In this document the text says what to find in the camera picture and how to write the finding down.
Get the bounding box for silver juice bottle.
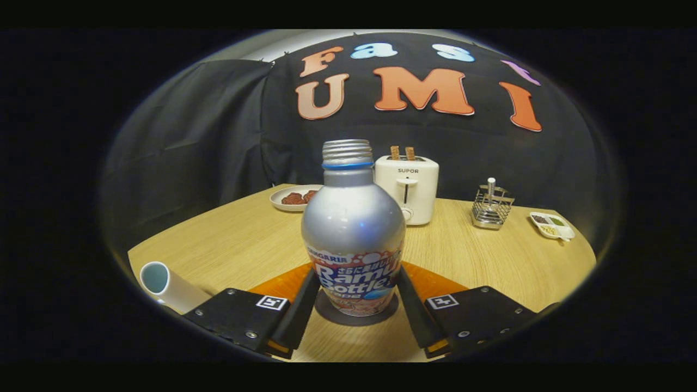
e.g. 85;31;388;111
301;139;407;317

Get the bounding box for white round plate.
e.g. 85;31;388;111
270;185;325;212

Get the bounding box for black backdrop cloth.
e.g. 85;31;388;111
101;32;621;262

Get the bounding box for wooden table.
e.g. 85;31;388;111
128;184;597;363

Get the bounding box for dark round coaster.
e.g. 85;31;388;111
314;289;400;327

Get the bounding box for white cup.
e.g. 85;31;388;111
139;261;213;315

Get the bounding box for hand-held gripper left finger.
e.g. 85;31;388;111
182;265;322;360

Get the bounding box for white toaster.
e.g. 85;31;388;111
375;155;439;226

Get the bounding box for metal wire holder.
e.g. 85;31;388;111
472;185;515;230

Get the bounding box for brown food pieces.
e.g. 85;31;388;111
282;190;319;205

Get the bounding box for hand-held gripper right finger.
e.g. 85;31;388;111
396;263;540;359

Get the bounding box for white divided condiment dish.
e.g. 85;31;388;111
529;212;576;242

